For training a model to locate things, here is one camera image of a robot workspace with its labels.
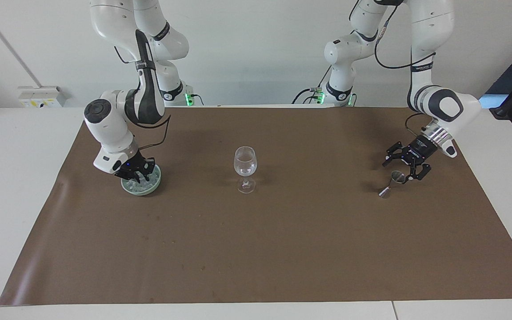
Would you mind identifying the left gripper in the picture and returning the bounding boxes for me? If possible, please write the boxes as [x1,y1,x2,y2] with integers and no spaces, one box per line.
[382,136,438,182]

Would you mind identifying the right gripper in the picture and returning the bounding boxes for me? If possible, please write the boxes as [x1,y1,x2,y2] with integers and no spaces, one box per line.
[115,151,156,184]

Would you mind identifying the clear ice cubes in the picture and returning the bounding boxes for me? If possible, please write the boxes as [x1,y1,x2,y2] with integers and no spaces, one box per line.
[124,167,159,192]

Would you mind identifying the clear wine glass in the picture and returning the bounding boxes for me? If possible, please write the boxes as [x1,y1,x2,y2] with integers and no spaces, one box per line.
[233,146,258,194]

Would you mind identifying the green round bowl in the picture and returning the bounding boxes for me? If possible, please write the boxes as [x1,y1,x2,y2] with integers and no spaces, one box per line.
[120,163,163,196]

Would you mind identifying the silver metal jigger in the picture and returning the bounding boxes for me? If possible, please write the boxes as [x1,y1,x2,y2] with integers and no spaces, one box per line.
[378,170,408,198]

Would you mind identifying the white wall socket box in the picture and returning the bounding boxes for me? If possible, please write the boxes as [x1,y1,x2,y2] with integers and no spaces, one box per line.
[17,85,67,108]

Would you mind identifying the white wall conduit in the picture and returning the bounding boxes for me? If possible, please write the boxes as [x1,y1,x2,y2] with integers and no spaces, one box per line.
[0,0,40,88]

